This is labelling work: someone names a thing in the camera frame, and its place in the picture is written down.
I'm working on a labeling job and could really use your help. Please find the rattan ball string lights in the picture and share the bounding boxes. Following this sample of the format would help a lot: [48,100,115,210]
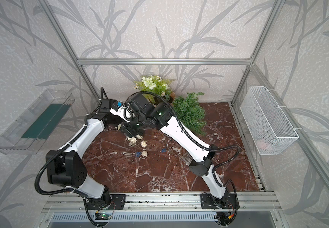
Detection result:
[121,135,168,159]

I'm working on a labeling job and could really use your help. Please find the small green christmas tree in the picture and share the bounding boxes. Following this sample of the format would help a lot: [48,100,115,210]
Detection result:
[173,92,206,136]

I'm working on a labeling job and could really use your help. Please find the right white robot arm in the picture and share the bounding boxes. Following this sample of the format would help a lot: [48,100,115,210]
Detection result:
[111,91,241,209]

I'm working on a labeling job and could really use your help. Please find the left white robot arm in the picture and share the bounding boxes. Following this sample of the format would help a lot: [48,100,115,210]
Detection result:
[34,87,114,208]

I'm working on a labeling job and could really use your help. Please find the potted white flower plant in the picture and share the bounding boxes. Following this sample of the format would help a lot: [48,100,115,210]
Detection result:
[134,75,174,103]

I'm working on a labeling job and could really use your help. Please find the clear plastic battery box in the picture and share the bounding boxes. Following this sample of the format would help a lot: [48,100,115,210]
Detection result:
[181,153,193,166]

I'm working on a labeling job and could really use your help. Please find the green circuit board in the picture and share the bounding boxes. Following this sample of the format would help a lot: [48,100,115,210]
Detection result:
[95,212,112,220]

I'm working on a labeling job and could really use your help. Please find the clear plastic wall tray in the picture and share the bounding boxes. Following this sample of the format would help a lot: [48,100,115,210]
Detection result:
[0,89,75,155]

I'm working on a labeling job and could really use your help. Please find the white wire mesh basket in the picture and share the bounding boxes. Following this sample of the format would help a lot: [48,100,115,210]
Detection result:
[240,86,299,155]

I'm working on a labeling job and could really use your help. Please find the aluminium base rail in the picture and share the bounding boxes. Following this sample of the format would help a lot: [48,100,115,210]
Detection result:
[36,192,284,228]

